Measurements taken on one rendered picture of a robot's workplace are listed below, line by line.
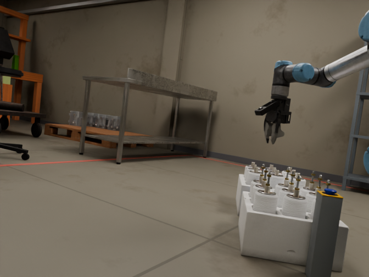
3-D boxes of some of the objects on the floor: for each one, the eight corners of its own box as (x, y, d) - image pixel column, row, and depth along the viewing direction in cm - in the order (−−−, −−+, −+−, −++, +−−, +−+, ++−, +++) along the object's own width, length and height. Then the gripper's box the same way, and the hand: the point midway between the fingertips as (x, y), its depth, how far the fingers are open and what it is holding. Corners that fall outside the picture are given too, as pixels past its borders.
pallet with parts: (155, 147, 494) (158, 121, 491) (105, 148, 412) (108, 117, 409) (94, 135, 571) (96, 112, 569) (42, 133, 489) (44, 107, 486)
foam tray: (315, 237, 165) (320, 202, 164) (342, 272, 126) (349, 227, 125) (238, 224, 170) (242, 190, 169) (240, 255, 131) (246, 211, 130)
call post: (324, 276, 122) (336, 194, 119) (330, 285, 115) (344, 198, 112) (304, 272, 122) (317, 190, 120) (308, 281, 115) (322, 195, 113)
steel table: (208, 158, 442) (217, 92, 436) (118, 165, 303) (128, 67, 297) (171, 150, 477) (178, 89, 471) (74, 153, 338) (83, 66, 332)
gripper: (296, 98, 143) (289, 146, 144) (280, 98, 153) (273, 143, 154) (280, 95, 139) (274, 144, 141) (264, 95, 149) (258, 142, 151)
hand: (269, 140), depth 146 cm, fingers open, 3 cm apart
